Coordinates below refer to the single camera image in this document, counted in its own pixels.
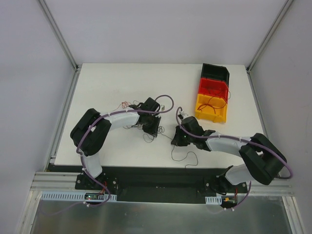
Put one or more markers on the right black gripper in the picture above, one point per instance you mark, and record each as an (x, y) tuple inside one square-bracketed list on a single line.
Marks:
[(178, 136)]

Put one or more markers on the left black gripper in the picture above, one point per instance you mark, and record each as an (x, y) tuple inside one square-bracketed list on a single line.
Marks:
[(153, 125)]

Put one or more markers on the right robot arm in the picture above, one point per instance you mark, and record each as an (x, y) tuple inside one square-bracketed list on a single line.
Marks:
[(262, 160)]

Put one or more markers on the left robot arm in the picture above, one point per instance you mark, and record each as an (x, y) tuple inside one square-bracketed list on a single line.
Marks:
[(90, 133)]

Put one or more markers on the yellow storage bin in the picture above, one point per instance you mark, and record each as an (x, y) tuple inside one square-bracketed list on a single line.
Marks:
[(211, 108)]

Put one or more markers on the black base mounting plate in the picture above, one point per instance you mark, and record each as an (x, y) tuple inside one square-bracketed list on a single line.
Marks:
[(159, 185)]

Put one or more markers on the red storage bin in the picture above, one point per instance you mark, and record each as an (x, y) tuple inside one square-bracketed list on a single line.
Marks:
[(214, 88)]

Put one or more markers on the black storage bin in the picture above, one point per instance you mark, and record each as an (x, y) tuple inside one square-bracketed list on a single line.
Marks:
[(215, 72)]

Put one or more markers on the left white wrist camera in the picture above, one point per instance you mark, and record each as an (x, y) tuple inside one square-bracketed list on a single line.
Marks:
[(162, 108)]

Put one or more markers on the right white cable duct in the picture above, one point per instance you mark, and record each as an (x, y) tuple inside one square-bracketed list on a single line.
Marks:
[(213, 200)]

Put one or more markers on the white cable duct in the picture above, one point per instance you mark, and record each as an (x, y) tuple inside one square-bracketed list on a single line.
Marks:
[(77, 196), (213, 200)]

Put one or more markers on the left aluminium frame post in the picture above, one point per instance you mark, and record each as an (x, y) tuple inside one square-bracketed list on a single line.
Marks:
[(57, 33)]

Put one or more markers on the aluminium frame post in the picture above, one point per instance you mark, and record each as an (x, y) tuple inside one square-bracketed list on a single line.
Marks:
[(57, 33), (270, 33)]

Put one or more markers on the aluminium front rail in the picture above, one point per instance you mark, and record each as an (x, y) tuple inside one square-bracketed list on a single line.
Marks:
[(59, 181)]

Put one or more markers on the left white cable duct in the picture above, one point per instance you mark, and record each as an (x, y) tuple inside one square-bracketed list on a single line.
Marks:
[(77, 196)]

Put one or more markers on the right aluminium frame post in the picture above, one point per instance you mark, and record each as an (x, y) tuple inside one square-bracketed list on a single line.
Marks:
[(270, 33)]

